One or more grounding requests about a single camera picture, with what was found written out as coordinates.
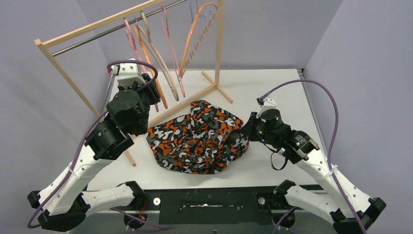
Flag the orange camouflage shorts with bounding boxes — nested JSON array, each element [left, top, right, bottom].
[[146, 100, 250, 175]]

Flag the pink plastic hanger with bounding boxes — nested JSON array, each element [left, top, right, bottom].
[[123, 18, 161, 112]]

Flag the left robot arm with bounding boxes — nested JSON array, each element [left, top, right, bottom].
[[28, 74, 160, 232]]

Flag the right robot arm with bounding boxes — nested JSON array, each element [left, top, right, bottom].
[[230, 109, 386, 234]]

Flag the beige wooden hanger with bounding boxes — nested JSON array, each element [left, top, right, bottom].
[[136, 11, 179, 101]]

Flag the orange plastic hanger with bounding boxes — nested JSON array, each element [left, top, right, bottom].
[[133, 25, 168, 109]]

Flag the thin pink hanger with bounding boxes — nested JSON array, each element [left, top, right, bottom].
[[161, 6, 186, 98]]

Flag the orange notched hanger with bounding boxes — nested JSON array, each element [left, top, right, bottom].
[[179, 2, 219, 79]]

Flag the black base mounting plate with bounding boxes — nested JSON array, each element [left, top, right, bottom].
[[122, 186, 305, 227]]

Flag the metal rack rod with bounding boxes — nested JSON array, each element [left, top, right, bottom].
[[52, 0, 187, 57]]

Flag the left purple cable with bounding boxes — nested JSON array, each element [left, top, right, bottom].
[[26, 59, 171, 234]]

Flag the purple cable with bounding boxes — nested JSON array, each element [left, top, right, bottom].
[[26, 59, 171, 234], [256, 79, 369, 234]]

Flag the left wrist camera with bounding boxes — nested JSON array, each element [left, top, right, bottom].
[[110, 63, 146, 88]]

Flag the wooden clothes rack frame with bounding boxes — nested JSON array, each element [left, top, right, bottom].
[[34, 0, 234, 168]]

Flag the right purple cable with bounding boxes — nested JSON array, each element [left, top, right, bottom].
[[256, 79, 369, 234]]

